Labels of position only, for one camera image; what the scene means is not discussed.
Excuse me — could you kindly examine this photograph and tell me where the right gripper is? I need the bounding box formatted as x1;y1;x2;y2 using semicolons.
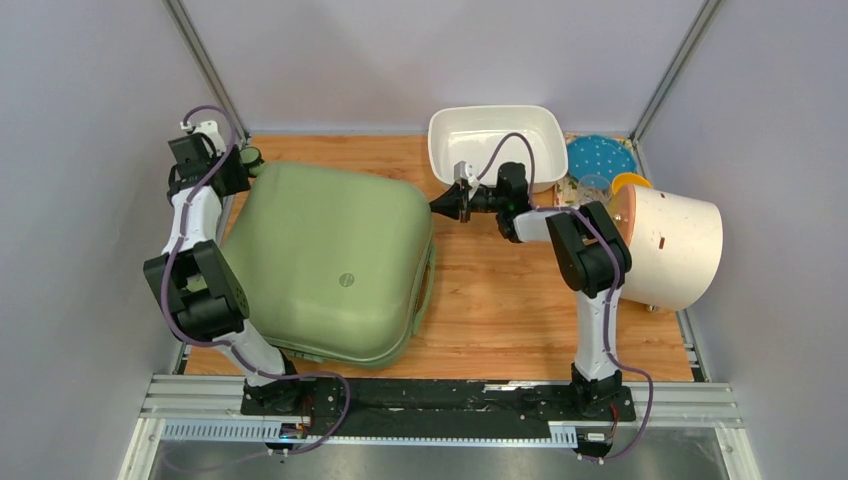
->
424;181;505;224

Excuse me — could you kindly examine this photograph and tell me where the white plastic tub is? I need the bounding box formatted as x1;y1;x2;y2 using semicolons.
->
428;105;568;193

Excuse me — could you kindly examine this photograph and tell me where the green hard-shell suitcase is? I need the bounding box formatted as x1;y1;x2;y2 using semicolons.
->
221;162;435;369

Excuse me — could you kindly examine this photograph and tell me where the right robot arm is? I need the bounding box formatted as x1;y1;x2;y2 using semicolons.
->
430;161;632;419

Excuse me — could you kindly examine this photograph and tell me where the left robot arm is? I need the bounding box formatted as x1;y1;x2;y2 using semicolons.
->
143;130;306;415

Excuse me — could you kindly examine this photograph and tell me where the floral placemat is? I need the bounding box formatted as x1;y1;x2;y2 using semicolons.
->
555;135;635;205

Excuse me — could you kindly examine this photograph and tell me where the clear drinking glass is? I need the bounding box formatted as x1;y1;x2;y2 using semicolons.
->
576;174;612;207

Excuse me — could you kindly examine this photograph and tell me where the blue dotted plate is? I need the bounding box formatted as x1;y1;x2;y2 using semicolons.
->
567;135;637;182

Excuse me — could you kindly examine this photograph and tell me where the yellow bowl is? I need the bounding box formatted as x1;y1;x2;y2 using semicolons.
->
611;172;653;195

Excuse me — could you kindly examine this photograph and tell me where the cream cylindrical container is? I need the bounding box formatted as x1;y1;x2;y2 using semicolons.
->
608;184;723;310

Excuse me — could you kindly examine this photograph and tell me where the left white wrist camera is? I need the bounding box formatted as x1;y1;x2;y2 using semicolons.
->
180;120;227;157

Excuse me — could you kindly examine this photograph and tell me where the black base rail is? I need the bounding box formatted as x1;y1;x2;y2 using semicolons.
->
240;378;636;440

